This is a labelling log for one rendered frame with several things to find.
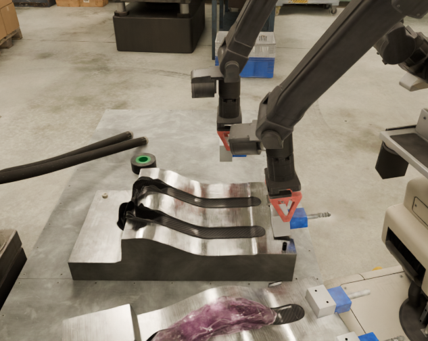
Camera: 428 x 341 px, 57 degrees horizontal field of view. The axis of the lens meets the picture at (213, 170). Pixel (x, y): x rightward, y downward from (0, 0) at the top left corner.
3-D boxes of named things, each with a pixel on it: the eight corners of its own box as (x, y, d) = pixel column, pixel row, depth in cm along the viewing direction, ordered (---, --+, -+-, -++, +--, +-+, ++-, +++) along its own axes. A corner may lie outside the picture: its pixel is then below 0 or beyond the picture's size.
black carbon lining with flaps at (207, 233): (259, 201, 102) (262, 172, 97) (266, 247, 89) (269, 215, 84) (126, 201, 102) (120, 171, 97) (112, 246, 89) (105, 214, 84)
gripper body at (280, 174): (270, 196, 81) (266, 164, 78) (264, 174, 90) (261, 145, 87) (301, 193, 80) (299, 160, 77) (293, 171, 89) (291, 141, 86)
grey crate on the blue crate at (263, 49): (274, 46, 423) (275, 32, 415) (274, 59, 390) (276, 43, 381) (217, 44, 428) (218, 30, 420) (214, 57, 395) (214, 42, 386)
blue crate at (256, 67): (272, 65, 436) (274, 44, 423) (273, 79, 402) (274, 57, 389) (217, 63, 441) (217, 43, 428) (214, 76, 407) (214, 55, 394)
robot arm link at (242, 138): (278, 135, 71) (282, 97, 74) (217, 137, 75) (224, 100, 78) (287, 167, 81) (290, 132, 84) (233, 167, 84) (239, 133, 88)
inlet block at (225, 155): (264, 151, 115) (265, 136, 112) (266, 161, 111) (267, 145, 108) (219, 152, 116) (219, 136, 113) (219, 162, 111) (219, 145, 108)
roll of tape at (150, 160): (137, 178, 123) (136, 168, 121) (128, 166, 128) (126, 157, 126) (161, 170, 126) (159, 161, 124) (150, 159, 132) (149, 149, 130)
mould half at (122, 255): (277, 208, 111) (282, 168, 103) (292, 281, 90) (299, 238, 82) (100, 206, 111) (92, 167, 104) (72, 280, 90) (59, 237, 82)
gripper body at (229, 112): (217, 129, 103) (216, 103, 98) (217, 111, 111) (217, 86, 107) (242, 128, 102) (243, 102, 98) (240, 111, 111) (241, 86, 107)
